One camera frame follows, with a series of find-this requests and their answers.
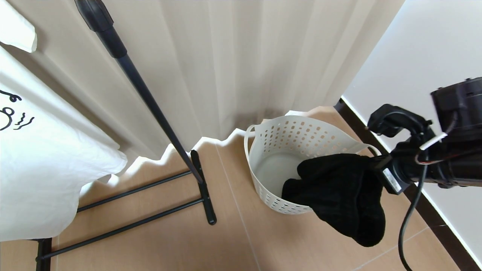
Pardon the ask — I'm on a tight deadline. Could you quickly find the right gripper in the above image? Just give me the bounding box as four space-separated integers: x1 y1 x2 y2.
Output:
378 137 482 195

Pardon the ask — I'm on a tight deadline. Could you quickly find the black garment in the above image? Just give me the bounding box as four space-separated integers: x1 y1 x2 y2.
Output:
281 153 386 248

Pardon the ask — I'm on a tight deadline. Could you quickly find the white printed t-shirt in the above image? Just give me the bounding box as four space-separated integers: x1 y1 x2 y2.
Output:
0 0 128 241

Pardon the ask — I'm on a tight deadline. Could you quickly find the white laundry basket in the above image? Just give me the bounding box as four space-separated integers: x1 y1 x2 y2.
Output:
244 115 381 215

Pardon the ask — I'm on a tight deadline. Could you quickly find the black clothes rack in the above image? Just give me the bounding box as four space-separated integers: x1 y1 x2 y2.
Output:
36 0 217 271

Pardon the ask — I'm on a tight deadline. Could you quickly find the beige curtain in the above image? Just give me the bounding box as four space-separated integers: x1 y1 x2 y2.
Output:
8 0 405 166

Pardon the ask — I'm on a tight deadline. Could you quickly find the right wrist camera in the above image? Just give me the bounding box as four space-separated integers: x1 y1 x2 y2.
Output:
367 104 433 145

